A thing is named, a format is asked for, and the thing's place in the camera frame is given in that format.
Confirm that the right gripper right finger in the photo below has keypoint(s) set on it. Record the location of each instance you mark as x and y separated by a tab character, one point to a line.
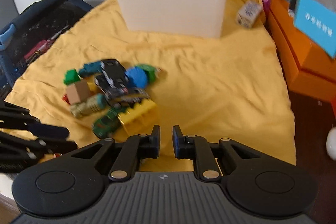
197	149

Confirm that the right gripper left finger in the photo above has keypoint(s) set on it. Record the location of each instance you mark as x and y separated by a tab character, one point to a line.
130	153

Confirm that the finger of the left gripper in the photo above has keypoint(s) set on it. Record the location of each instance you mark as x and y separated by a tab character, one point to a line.
52	146
42	130

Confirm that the yellow brick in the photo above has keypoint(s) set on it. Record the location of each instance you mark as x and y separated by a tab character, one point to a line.
137	118

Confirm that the dark green toy car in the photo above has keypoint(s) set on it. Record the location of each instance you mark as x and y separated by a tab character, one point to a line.
108	123

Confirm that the navy yellow toy car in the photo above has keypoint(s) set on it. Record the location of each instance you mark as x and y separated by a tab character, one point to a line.
133	96

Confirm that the green square brick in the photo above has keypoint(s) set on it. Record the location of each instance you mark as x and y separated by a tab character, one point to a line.
71	76

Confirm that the blue round disc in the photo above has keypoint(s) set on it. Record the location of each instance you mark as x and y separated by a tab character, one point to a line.
137	78

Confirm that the black silver toy car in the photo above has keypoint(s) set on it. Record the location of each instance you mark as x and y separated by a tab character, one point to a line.
112	81

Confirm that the green toy base plate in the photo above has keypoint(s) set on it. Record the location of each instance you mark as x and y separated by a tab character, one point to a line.
151	72

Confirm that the red small cube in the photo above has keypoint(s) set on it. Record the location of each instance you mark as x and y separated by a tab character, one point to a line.
65	99

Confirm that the tan wooden block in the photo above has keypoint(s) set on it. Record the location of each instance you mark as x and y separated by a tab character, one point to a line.
78	92

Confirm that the beige toy figure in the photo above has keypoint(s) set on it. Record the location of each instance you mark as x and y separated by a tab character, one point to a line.
92	105

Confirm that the yellow cloth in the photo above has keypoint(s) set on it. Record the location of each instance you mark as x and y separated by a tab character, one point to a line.
227	87

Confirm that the teal toy train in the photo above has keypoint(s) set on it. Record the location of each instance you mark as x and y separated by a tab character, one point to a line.
90	69

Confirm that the white egg shaped object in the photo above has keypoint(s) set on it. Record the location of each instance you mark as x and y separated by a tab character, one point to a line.
331	144

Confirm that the orange box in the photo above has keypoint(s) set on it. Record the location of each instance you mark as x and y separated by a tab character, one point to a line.
307	68

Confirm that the small milk carton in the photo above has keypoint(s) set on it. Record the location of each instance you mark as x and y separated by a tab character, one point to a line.
248	14

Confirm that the blue card box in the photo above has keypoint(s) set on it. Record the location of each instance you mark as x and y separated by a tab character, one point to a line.
317	22

